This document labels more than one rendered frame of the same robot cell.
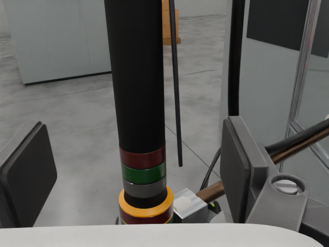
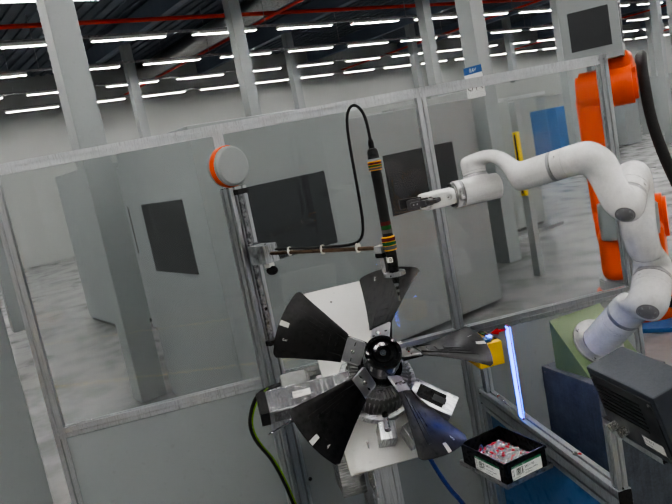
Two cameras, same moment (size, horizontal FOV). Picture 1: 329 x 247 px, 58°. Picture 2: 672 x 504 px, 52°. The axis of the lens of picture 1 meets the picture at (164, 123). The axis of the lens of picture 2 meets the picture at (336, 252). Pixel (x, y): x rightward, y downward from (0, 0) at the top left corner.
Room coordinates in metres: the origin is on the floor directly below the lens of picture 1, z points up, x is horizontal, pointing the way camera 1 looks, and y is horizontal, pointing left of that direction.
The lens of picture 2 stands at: (0.73, 2.09, 1.87)
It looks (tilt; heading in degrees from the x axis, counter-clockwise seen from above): 8 degrees down; 260
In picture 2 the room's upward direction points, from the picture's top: 11 degrees counter-clockwise
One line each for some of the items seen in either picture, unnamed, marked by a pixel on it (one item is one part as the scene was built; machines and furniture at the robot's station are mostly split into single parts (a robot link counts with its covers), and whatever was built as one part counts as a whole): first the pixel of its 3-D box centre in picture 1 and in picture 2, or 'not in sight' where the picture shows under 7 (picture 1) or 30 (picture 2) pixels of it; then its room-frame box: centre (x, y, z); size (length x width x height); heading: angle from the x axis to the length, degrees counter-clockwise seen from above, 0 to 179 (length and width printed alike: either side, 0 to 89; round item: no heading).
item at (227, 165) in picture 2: not in sight; (228, 166); (0.60, -0.57, 1.88); 0.17 x 0.15 x 0.16; 0
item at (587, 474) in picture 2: not in sight; (541, 439); (-0.18, 0.12, 0.82); 0.90 x 0.04 x 0.08; 90
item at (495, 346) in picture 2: not in sight; (482, 351); (-0.18, -0.28, 1.02); 0.16 x 0.10 x 0.11; 90
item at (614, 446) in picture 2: not in sight; (615, 452); (-0.17, 0.55, 0.96); 0.03 x 0.03 x 0.20; 0
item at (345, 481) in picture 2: not in sight; (346, 459); (0.41, -0.32, 0.73); 0.15 x 0.09 x 0.22; 90
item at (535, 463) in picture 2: not in sight; (503, 454); (-0.01, 0.18, 0.84); 0.22 x 0.17 x 0.07; 105
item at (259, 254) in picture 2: not in sight; (262, 253); (0.54, -0.50, 1.53); 0.10 x 0.07 x 0.08; 125
